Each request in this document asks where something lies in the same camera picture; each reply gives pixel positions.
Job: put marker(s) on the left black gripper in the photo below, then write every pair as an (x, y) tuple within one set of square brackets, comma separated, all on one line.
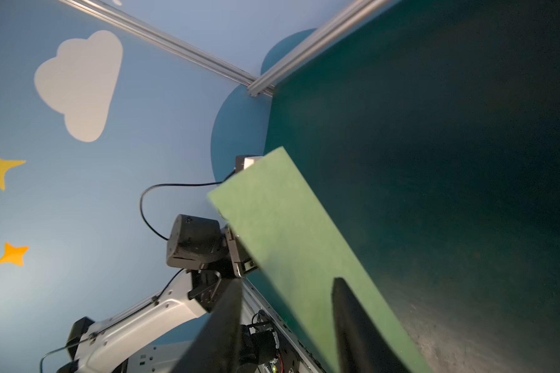
[(202, 244)]

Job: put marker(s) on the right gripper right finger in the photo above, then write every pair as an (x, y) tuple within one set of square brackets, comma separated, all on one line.
[(360, 346)]

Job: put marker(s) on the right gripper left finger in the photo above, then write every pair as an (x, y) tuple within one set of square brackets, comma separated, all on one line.
[(216, 349)]

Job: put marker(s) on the light green paper sheet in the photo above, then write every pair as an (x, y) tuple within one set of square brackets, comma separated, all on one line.
[(299, 249)]

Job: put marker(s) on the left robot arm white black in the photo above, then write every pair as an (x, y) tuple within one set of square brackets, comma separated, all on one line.
[(105, 346)]

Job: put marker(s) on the dark green table mat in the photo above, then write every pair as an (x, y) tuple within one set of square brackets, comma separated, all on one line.
[(431, 136)]

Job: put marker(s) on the back horizontal aluminium bar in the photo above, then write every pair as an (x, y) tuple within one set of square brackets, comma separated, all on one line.
[(345, 22)]

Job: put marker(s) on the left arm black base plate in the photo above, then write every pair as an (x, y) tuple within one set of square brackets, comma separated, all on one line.
[(264, 348)]

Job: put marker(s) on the aluminium front rail bed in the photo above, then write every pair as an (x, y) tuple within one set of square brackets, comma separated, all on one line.
[(303, 359)]

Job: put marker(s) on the left aluminium frame post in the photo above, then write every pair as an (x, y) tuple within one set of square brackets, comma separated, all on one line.
[(180, 48)]

